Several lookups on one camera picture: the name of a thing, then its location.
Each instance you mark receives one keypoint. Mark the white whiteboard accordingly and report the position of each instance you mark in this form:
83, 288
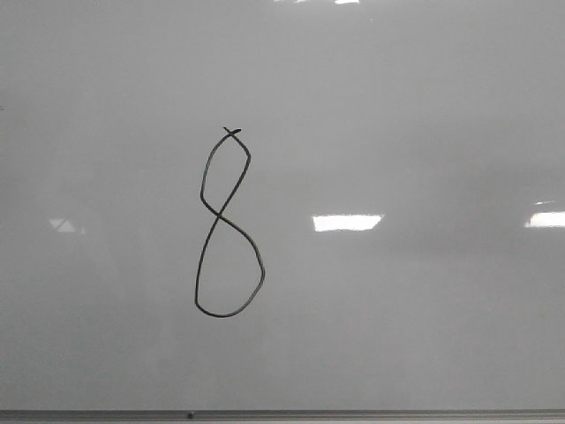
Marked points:
221, 205

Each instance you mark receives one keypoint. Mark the aluminium whiteboard frame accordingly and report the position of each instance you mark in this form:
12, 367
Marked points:
283, 415

